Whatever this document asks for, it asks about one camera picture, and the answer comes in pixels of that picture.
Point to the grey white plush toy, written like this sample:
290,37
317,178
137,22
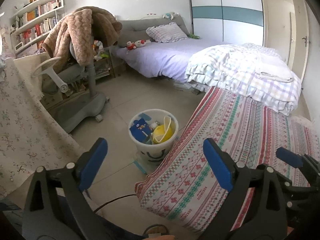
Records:
170,15

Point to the wooden bedside shelf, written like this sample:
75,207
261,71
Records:
110,65

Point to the row of books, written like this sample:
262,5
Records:
37,27

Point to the colourful toy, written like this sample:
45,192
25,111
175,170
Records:
98,46

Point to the small white wrapper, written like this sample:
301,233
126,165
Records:
155,124

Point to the blue tape strip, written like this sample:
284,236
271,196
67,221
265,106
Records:
140,167

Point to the white cat plush toy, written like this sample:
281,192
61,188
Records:
140,43

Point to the red green patterned mat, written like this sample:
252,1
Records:
212,120

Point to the grey swivel chair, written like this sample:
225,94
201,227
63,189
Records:
75,110

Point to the brown fleece blanket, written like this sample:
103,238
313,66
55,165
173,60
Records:
75,30

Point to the white bucket with smiley face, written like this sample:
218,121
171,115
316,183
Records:
152,155

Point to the blue snack packet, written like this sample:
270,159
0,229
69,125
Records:
138,127

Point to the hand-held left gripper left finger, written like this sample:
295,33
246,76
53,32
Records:
92,165

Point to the green toy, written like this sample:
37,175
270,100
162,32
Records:
194,36

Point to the plaid ruffled pillow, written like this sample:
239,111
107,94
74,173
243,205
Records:
167,32

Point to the folded white cloth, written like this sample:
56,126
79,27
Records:
272,67

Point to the grey padded headboard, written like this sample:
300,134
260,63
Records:
135,27

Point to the bed with lavender sheet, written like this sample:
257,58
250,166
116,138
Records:
160,57

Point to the pastel plaid ruffled quilt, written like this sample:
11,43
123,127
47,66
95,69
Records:
225,67

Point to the red plush toy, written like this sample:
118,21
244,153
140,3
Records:
130,46

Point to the person's foot in sandal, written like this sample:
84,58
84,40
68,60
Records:
157,233

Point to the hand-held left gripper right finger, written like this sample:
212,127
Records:
217,165

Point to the cream door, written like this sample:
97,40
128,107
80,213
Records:
297,30

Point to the floral tablecloth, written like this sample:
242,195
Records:
25,130

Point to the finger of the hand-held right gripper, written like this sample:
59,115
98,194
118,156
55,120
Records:
297,192
290,157

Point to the beige fringed cloth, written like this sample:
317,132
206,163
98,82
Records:
27,65

